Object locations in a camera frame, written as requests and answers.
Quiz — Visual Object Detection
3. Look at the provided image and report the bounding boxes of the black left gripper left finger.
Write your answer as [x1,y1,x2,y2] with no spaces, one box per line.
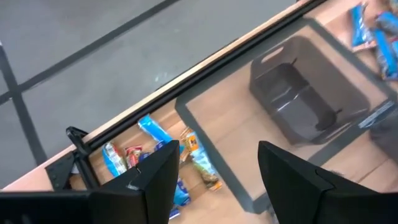
[90,139,180,224]

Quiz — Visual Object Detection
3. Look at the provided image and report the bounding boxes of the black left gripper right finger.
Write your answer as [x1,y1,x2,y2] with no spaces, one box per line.
[257,140,352,224]

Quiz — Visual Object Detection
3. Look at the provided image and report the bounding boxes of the gold granola bar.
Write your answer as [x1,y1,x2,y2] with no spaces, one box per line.
[179,126,192,162]

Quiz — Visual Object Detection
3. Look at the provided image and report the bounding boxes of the beige blue orange granola bar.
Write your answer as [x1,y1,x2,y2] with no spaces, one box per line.
[185,129,223,191]

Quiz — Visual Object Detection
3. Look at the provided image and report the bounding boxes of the red granola bar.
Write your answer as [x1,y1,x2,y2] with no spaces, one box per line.
[124,145,144,169]

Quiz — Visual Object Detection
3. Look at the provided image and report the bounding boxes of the light blue granola bar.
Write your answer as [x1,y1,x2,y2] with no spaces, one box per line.
[137,114,175,147]

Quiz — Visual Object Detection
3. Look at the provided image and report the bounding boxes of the blue granola bar pink ends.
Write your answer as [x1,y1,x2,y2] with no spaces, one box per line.
[374,11,398,35]

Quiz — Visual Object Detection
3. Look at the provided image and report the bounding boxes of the grey translucent plastic bin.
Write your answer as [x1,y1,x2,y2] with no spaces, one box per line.
[249,35,371,147]
[357,99,398,158]

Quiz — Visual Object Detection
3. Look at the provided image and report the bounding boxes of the black aluminium rig frame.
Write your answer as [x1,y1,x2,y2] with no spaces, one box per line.
[45,0,327,191]

